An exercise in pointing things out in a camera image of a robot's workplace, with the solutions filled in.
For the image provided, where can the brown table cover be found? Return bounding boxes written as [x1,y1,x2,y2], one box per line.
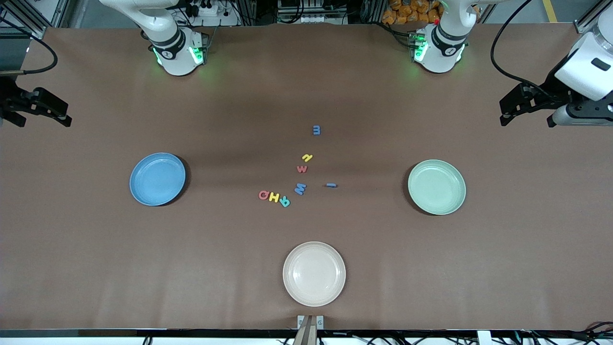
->
[0,24,613,332]

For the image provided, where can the white power strip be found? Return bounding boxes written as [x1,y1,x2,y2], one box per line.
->
[184,1,219,18]

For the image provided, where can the tangled floor cables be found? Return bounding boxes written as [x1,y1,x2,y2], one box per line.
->
[515,321,613,345]

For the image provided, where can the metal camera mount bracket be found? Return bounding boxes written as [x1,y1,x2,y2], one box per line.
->
[293,315,325,345]

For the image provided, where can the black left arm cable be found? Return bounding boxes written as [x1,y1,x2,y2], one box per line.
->
[490,0,551,91]

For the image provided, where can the blue plate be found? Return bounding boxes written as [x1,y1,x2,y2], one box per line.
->
[129,153,186,207]

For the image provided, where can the orange snack bags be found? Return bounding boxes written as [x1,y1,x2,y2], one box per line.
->
[382,0,443,26]

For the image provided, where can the green plate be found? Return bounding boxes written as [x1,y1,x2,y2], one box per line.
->
[408,160,466,216]

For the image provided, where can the cream plate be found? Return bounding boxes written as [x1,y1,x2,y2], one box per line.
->
[283,241,346,307]

